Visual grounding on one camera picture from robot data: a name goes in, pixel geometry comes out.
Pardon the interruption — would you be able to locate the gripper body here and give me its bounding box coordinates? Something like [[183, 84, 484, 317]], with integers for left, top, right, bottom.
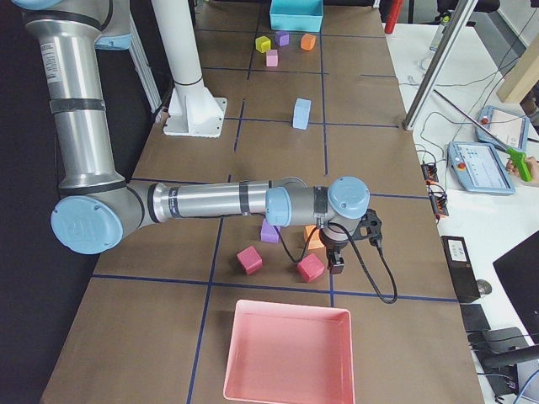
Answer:
[[320, 227, 349, 252]]

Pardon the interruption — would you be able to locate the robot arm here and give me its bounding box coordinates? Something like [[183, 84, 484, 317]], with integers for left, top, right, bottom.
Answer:
[[1, 1, 150, 282]]

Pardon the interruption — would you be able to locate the red cylinder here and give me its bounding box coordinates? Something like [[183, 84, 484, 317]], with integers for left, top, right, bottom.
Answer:
[[384, 0, 404, 35]]

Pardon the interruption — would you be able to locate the red block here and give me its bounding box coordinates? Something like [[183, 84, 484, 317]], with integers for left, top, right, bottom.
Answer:
[[296, 253, 325, 283]]

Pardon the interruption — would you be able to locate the person hand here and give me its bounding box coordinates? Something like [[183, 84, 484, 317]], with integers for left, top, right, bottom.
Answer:
[[505, 157, 539, 188]]

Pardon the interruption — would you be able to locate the blue tray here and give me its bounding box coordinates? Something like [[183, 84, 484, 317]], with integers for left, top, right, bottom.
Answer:
[[269, 0, 323, 33]]

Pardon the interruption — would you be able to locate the black box device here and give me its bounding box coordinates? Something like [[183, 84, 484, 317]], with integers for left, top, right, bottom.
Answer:
[[440, 236, 480, 303]]

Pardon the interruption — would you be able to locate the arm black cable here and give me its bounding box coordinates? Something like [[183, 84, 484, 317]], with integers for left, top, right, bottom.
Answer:
[[273, 218, 399, 304]]

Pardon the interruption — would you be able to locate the yellow block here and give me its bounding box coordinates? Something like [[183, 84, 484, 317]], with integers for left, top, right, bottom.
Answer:
[[255, 35, 272, 54]]

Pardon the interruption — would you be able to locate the pink block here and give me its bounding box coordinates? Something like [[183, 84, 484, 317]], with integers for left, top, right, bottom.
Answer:
[[265, 50, 279, 67]]

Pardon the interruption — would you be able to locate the black monitor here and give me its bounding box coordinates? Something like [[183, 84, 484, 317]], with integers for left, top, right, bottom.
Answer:
[[494, 237, 538, 333]]

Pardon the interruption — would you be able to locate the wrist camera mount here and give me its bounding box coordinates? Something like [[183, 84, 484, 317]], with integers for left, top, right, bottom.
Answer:
[[353, 209, 383, 250]]

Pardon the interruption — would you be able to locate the purple block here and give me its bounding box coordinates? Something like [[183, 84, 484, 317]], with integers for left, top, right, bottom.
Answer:
[[260, 219, 280, 243], [275, 31, 290, 47]]

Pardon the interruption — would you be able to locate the grabber reacher tool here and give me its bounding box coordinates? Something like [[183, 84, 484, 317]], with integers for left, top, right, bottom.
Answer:
[[433, 89, 532, 182]]

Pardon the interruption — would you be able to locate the teach pendant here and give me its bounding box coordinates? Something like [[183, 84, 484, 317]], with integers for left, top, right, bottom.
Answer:
[[478, 105, 531, 152], [447, 141, 515, 195]]

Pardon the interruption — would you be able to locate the far teach pendant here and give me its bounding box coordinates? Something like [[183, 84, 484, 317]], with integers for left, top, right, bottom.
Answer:
[[478, 105, 531, 152]]

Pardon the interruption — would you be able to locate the computer mouse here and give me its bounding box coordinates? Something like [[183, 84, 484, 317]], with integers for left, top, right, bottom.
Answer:
[[477, 279, 493, 296]]

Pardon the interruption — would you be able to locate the white pillar with base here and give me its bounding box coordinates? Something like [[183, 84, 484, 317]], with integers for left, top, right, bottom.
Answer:
[[152, 0, 227, 138]]

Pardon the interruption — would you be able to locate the pink tray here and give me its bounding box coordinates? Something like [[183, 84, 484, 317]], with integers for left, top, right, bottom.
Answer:
[[223, 300, 355, 403]]

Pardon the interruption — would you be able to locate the far purple block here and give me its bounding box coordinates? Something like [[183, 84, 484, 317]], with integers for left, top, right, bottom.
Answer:
[[260, 219, 280, 243]]

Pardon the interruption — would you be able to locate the aluminium frame post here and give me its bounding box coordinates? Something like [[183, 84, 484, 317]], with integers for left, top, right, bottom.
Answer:
[[403, 0, 478, 131]]

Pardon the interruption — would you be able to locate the orange block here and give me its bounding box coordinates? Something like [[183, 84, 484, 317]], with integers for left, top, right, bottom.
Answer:
[[303, 225, 324, 250], [300, 34, 317, 51]]

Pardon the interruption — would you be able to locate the light blue block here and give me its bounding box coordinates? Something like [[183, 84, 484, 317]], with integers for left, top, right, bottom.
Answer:
[[294, 98, 312, 121]]

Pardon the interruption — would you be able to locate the near orange block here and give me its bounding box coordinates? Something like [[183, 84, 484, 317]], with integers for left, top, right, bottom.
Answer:
[[300, 34, 317, 51]]

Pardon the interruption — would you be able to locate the magenta block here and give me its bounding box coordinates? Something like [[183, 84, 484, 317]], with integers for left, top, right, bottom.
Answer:
[[237, 246, 263, 275]]

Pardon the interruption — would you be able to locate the near purple block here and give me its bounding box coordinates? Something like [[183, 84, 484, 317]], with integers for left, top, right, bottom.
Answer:
[[275, 31, 290, 47]]

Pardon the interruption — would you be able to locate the near teach pendant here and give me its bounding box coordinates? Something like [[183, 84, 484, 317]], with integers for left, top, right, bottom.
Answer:
[[447, 141, 515, 195]]

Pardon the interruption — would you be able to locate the far orange block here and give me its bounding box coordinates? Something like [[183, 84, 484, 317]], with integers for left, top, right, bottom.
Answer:
[[303, 225, 324, 250]]

